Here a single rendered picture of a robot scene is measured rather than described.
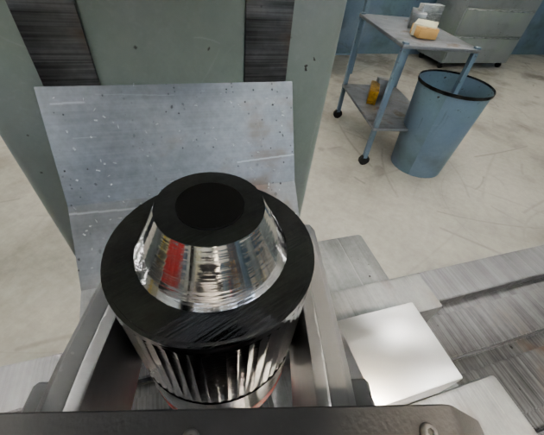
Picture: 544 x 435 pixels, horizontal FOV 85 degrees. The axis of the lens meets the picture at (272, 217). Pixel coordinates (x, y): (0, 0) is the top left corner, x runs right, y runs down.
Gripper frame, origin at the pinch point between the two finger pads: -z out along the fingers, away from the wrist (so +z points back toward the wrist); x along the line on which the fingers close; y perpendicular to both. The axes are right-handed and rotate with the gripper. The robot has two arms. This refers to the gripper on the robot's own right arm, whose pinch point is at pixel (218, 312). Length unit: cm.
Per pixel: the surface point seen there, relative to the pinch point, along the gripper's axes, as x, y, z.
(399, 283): -14.0, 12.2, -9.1
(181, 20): 7.5, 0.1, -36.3
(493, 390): -17.7, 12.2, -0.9
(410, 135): -114, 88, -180
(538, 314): -37.8, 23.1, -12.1
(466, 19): -271, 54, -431
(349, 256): -12.1, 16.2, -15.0
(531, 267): -42, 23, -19
